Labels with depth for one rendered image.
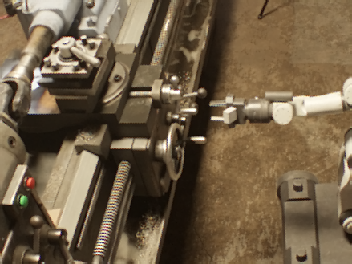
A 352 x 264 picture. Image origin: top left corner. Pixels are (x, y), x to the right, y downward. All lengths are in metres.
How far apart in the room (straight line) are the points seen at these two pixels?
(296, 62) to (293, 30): 0.31
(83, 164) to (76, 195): 0.13
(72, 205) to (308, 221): 1.06
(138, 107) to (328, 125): 1.33
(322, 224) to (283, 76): 1.16
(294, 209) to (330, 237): 0.20
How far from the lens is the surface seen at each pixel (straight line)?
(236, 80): 3.52
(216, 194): 2.97
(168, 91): 2.17
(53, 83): 2.05
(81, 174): 2.06
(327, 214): 2.65
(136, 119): 2.13
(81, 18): 2.50
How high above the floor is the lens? 2.32
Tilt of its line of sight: 45 degrees down
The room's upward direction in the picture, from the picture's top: 14 degrees counter-clockwise
